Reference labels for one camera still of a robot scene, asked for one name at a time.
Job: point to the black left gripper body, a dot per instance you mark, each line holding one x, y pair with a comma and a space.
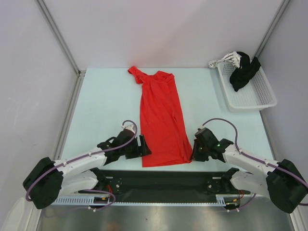
132, 151

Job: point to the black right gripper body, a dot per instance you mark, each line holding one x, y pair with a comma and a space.
200, 152

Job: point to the red tank top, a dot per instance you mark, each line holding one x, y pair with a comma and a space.
161, 120

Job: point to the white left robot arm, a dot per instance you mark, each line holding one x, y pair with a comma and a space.
49, 179

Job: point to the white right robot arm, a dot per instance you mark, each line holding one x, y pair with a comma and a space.
280, 182

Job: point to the black tank top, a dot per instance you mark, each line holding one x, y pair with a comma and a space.
247, 70

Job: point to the white striped tank top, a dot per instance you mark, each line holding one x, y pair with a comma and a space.
234, 58

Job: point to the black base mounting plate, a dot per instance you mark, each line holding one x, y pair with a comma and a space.
165, 186

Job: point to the white plastic basket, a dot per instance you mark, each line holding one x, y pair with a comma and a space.
256, 95

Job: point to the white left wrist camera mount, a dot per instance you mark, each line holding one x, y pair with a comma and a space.
130, 127

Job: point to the white slotted cable duct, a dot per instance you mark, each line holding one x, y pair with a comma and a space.
94, 201

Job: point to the aluminium frame rail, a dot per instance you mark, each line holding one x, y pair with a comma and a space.
69, 112

